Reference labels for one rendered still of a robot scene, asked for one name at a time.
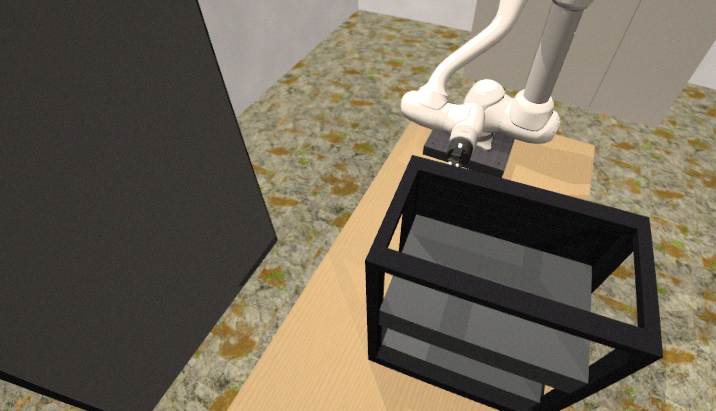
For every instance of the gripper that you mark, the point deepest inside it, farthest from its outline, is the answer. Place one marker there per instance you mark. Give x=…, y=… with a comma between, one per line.
x=463, y=156

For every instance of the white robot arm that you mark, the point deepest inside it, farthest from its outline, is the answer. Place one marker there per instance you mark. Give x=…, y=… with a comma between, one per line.
x=529, y=117

